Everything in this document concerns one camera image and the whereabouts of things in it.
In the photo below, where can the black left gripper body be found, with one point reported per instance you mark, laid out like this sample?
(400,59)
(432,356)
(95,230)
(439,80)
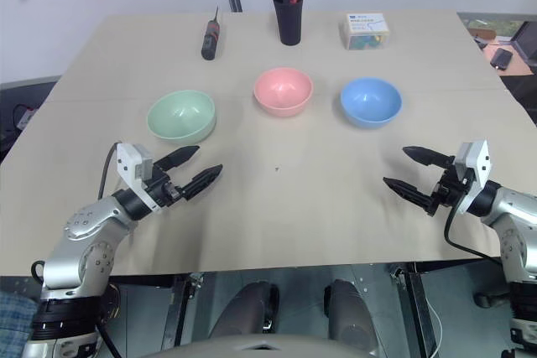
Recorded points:
(165,192)

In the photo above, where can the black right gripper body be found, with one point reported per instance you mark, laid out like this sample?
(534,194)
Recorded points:
(449,190)

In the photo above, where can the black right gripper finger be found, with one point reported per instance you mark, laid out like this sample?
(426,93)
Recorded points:
(407,190)
(428,156)

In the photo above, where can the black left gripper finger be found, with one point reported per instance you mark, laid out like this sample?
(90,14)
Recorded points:
(180,154)
(203,180)

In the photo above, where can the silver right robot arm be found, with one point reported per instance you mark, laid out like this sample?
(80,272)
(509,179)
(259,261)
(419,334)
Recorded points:
(514,224)

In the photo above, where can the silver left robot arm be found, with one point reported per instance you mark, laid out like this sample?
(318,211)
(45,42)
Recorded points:
(84,224)

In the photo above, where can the green plastic bowl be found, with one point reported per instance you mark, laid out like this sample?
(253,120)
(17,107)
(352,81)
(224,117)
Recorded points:
(181,117)

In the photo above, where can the blue plastic bowl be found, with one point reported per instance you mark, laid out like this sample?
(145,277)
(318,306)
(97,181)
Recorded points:
(371,102)

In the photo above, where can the wooden side desk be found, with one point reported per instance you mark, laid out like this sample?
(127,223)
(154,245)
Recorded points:
(488,54)

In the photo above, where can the pink-red plastic bowl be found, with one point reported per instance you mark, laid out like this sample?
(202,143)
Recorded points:
(283,91)

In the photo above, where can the black screwdriver with red band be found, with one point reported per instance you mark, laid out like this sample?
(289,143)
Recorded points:
(210,39)

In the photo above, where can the metal table leg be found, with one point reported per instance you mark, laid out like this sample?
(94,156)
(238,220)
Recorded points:
(419,312)
(178,312)

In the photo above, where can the black smartphone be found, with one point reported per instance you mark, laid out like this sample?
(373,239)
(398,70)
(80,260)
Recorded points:
(502,58)

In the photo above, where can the clear box of coloured clips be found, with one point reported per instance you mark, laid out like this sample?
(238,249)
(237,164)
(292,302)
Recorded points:
(364,33)

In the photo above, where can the dark rounded robot leg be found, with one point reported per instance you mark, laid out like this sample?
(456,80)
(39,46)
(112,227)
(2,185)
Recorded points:
(348,316)
(247,312)

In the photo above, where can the dark laptop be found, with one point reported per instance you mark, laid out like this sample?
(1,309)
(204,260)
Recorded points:
(526,41)

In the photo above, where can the white power strip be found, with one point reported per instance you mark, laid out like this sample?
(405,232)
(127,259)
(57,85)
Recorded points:
(27,117)

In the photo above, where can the black pen cup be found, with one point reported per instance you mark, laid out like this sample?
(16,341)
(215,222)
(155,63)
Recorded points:
(288,22)

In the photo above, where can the grey robot torso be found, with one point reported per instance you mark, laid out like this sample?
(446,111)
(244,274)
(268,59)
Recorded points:
(260,347)

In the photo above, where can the blue plaid cloth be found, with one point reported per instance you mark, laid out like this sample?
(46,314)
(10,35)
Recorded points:
(14,324)

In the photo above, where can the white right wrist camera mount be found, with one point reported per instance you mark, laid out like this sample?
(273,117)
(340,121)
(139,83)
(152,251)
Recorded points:
(478,165)

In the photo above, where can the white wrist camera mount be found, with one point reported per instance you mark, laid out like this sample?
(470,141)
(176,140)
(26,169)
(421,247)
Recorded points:
(128,165)
(478,165)

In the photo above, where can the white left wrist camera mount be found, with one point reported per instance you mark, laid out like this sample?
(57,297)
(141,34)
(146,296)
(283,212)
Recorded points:
(128,165)

